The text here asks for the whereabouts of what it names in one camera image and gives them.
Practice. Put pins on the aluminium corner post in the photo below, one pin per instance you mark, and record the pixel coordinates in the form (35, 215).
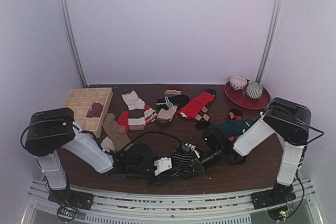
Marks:
(72, 43)
(270, 41)

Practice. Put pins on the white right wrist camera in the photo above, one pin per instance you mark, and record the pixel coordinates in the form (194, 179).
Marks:
(194, 149)

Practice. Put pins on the dark green sock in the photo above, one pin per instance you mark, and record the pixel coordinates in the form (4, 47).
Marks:
(233, 128)

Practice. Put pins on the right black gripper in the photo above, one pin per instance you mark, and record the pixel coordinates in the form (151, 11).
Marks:
(203, 160)

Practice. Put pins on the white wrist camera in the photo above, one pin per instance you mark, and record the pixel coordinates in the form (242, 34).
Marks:
(194, 149)
(161, 165)

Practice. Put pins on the patterned white bowl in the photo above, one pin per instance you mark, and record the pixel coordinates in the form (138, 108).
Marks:
(237, 82)

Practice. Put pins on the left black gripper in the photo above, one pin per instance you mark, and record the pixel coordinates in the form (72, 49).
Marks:
(154, 181)

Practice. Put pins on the wooden compartment box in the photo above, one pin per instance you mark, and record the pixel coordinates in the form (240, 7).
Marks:
(81, 100)

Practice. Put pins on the purple magenta striped sock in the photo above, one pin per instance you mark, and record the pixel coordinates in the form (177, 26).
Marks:
(95, 111)

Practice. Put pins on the brown beige sock pair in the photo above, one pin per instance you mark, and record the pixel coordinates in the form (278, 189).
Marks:
(115, 133)

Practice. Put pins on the beige striped folded sock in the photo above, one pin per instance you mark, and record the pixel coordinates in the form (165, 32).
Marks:
(169, 92)

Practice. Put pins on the left aluminium corner post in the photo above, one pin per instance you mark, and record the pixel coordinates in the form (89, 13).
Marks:
(72, 43)

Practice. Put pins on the red sock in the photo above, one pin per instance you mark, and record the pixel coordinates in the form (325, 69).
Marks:
(191, 110)

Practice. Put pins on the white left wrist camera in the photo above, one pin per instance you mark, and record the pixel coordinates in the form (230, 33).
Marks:
(161, 165)

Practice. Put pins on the tan ankle sock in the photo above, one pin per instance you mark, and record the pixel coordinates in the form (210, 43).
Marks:
(166, 116)

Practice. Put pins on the striped grey cup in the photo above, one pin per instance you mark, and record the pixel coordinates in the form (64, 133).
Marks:
(254, 90)

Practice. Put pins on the black orange argyle sock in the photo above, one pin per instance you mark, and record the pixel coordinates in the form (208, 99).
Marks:
(235, 114)

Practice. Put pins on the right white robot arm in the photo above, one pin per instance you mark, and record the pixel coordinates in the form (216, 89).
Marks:
(287, 120)

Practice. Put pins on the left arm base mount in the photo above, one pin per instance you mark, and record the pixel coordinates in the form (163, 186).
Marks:
(70, 202)

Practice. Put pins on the black white striped sock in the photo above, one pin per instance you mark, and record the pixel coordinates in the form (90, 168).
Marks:
(168, 102)

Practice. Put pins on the red beige striped socks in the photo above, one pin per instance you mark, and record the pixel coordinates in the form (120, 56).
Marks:
(138, 115)

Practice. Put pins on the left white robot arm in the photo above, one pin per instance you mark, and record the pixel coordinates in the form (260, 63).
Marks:
(51, 130)

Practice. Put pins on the aluminium front rail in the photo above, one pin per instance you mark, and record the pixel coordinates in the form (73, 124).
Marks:
(117, 207)

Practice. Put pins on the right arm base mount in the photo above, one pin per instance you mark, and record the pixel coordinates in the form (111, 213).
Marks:
(275, 200)

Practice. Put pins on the right aluminium corner post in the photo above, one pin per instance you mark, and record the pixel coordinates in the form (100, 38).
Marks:
(270, 41)

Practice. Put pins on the black striped ankle sock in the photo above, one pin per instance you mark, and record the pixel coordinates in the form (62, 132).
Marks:
(182, 166)

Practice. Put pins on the brown argyle sock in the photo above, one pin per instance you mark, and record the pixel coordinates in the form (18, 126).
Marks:
(203, 119)

